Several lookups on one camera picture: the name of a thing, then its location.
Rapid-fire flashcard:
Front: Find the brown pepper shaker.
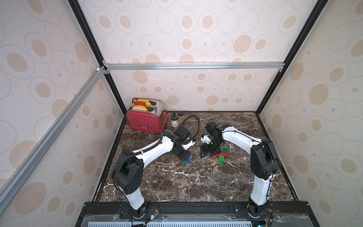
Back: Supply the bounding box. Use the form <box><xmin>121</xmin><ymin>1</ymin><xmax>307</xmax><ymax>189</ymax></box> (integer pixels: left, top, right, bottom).
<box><xmin>178</xmin><ymin>112</ymin><xmax>185</xmax><ymax>124</ymax></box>

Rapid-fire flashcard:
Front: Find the aluminium horizontal frame bar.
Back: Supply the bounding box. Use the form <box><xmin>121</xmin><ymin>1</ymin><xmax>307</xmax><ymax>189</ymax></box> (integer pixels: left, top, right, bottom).
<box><xmin>99</xmin><ymin>61</ymin><xmax>285</xmax><ymax>71</ymax></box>

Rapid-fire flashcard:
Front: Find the yellow toy toast slice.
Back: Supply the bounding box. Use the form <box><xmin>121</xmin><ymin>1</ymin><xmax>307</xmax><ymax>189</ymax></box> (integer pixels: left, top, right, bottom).
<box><xmin>132</xmin><ymin>99</ymin><xmax>152</xmax><ymax>107</ymax></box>
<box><xmin>132</xmin><ymin>105</ymin><xmax>148</xmax><ymax>112</ymax></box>

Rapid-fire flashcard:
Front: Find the white salt shaker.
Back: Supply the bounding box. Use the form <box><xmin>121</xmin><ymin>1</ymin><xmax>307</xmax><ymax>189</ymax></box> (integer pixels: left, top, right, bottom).
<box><xmin>170</xmin><ymin>112</ymin><xmax>179</xmax><ymax>128</ymax></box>

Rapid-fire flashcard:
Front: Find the red toy toaster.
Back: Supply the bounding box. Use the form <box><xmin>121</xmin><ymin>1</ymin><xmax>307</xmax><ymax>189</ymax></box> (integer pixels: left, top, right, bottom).
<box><xmin>126</xmin><ymin>99</ymin><xmax>168</xmax><ymax>133</ymax></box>

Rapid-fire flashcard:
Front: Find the black left camera cable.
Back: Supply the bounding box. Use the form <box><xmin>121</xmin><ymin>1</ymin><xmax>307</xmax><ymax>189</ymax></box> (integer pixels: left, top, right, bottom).
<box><xmin>179</xmin><ymin>114</ymin><xmax>201</xmax><ymax>142</ymax></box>

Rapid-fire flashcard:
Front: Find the yellow toy toast slice front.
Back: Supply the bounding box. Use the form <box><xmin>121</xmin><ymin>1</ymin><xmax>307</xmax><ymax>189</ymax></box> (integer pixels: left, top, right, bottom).
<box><xmin>132</xmin><ymin>105</ymin><xmax>148</xmax><ymax>112</ymax></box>

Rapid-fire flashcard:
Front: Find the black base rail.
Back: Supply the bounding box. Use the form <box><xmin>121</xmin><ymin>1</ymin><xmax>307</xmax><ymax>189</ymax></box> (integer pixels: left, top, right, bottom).
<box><xmin>76</xmin><ymin>201</ymin><xmax>319</xmax><ymax>227</ymax></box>

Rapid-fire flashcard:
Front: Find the aluminium left frame bar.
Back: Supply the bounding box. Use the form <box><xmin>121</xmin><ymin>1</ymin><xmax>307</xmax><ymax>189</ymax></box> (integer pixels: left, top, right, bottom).
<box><xmin>1</xmin><ymin>66</ymin><xmax>106</xmax><ymax>215</ymax></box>

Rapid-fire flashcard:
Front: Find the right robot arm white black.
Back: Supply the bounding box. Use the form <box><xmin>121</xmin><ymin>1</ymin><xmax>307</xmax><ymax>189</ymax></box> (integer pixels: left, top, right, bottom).
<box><xmin>200</xmin><ymin>121</ymin><xmax>281</xmax><ymax>218</ymax></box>

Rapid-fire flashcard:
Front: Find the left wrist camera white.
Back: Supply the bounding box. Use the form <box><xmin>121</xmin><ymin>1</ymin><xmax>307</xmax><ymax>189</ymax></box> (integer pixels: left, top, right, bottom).
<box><xmin>182</xmin><ymin>141</ymin><xmax>195</xmax><ymax>150</ymax></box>

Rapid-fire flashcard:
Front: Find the red long lego brick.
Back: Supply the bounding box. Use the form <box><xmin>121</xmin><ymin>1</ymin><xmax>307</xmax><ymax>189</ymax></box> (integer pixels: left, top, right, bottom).
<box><xmin>216</xmin><ymin>153</ymin><xmax>226</xmax><ymax>158</ymax></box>

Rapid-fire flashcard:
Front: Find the green small lego brick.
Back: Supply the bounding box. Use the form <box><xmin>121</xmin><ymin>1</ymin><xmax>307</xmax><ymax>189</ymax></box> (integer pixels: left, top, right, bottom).
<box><xmin>219</xmin><ymin>156</ymin><xmax>225</xmax><ymax>164</ymax></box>

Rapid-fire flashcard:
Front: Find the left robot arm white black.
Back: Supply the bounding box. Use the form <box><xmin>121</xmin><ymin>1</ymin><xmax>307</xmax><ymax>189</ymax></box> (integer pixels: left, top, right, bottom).
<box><xmin>111</xmin><ymin>126</ymin><xmax>196</xmax><ymax>218</ymax></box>

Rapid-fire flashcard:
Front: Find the yellow toy toast slice back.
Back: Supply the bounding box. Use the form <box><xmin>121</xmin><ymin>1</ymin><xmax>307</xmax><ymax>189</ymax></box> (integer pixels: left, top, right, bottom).
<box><xmin>132</xmin><ymin>99</ymin><xmax>152</xmax><ymax>107</ymax></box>

